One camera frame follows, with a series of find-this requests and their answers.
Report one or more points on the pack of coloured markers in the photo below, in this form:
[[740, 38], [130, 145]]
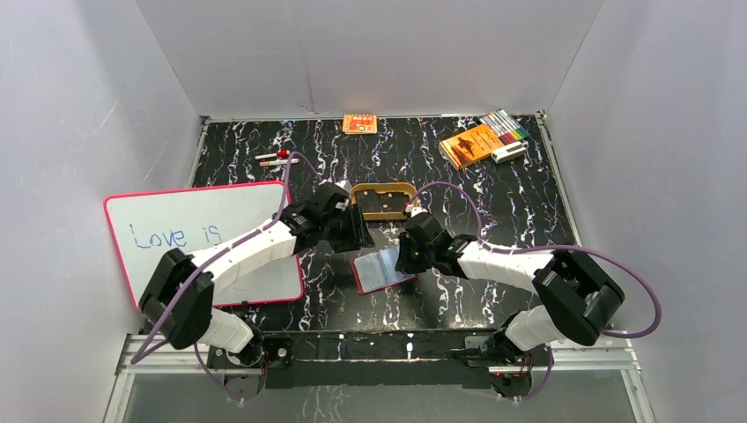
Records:
[[507, 129]]

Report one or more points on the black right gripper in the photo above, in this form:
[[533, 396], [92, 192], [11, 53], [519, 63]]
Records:
[[403, 263]]

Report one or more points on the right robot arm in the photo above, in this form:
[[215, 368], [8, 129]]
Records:
[[577, 297]]

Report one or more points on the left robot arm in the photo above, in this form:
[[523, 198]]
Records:
[[178, 299]]

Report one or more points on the red leather card holder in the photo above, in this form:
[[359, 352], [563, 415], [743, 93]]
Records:
[[377, 271]]

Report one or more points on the tan oval tray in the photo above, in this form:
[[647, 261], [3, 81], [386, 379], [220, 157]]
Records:
[[382, 187]]

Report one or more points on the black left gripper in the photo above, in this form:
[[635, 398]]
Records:
[[355, 226]]

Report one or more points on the small orange spiral notepad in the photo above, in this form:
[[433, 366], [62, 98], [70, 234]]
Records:
[[360, 124]]

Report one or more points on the white stapler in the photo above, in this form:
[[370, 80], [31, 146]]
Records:
[[508, 152]]

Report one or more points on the pink framed whiteboard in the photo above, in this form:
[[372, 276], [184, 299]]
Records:
[[144, 226]]

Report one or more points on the red capped white marker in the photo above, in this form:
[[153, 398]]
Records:
[[282, 154]]

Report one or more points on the black VIP card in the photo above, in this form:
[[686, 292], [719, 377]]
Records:
[[371, 201]]

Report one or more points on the orange capped white marker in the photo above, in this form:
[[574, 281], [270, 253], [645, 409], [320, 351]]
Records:
[[278, 162]]

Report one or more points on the orange yellow book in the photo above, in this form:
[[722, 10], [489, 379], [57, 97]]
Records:
[[470, 146]]

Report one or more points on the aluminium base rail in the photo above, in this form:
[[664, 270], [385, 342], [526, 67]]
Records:
[[380, 376]]

